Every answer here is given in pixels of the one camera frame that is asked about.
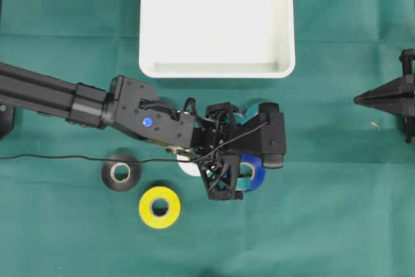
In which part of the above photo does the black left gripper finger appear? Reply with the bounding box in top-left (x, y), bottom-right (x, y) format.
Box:
top-left (232, 108), bottom-right (260, 126)
top-left (235, 177), bottom-right (251, 191)

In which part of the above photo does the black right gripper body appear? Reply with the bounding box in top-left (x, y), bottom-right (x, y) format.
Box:
top-left (399, 49), bottom-right (414, 143)

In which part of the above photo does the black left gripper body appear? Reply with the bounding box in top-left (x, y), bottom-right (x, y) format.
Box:
top-left (192, 102), bottom-right (243, 200)

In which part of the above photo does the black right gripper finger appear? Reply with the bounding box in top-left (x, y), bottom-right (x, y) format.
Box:
top-left (355, 99), bottom-right (405, 116)
top-left (353, 77), bottom-right (404, 101)

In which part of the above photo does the blue tape roll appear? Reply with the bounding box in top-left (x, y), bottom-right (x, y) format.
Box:
top-left (238, 154), bottom-right (265, 191)

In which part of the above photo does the white tape roll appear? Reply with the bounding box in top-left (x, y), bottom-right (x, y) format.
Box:
top-left (176, 154), bottom-right (200, 177)

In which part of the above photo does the yellow tape roll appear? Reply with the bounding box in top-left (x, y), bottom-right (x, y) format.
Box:
top-left (138, 186), bottom-right (181, 229)

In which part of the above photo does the black tape roll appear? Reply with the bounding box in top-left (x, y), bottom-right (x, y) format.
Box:
top-left (101, 153), bottom-right (141, 191)

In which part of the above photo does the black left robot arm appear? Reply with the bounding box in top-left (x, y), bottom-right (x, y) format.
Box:
top-left (1, 64), bottom-right (267, 200)

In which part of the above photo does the green tape roll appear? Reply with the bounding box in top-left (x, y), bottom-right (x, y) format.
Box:
top-left (238, 103), bottom-right (260, 125)

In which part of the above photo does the white plastic case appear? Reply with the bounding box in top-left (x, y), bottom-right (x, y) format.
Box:
top-left (138, 0), bottom-right (296, 78)

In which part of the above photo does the small white scrap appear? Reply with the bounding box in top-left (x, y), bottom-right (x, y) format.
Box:
top-left (370, 121), bottom-right (381, 130)

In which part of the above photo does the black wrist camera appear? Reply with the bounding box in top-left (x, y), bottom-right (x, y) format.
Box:
top-left (224, 102), bottom-right (287, 169)

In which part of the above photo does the thin black cable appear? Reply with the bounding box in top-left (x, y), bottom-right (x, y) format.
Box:
top-left (0, 120), bottom-right (272, 165)

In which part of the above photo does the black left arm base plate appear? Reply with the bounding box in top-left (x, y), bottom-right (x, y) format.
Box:
top-left (0, 103), bottom-right (15, 140)

